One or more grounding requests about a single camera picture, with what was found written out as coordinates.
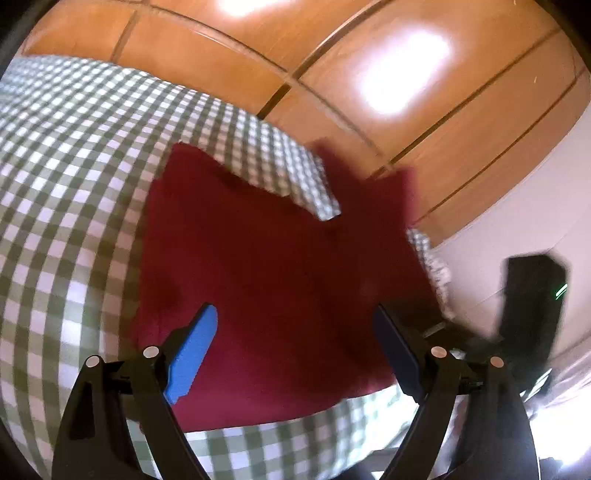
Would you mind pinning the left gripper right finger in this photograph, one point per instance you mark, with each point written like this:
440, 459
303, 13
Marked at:
471, 422

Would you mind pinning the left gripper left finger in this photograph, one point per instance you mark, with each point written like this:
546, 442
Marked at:
94, 440

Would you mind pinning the dark red sweater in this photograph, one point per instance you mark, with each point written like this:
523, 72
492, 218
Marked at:
295, 295

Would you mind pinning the wooden wardrobe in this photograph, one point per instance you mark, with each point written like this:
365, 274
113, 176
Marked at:
472, 95

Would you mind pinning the green checkered bedspread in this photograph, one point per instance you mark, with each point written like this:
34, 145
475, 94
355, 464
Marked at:
81, 143

